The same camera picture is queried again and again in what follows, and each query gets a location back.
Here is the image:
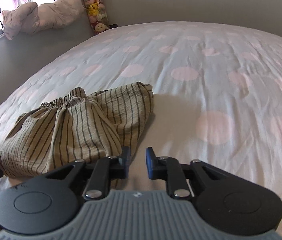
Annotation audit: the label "bed with pink-dotted sheet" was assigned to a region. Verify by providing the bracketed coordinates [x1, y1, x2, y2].
[0, 21, 282, 205]

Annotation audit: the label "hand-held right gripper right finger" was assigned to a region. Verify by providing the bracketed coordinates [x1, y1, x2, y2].
[145, 147, 229, 200]

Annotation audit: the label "pink rolled duvet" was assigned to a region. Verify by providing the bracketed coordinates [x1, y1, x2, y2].
[0, 0, 85, 40]

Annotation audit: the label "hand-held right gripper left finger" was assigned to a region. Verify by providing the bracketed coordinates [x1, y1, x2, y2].
[44, 146, 132, 200]

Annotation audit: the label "clear tube of plush toys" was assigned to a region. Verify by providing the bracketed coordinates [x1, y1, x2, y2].
[78, 0, 111, 35]

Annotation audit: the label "beige striped pants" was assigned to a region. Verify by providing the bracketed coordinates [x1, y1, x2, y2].
[0, 81, 156, 188]

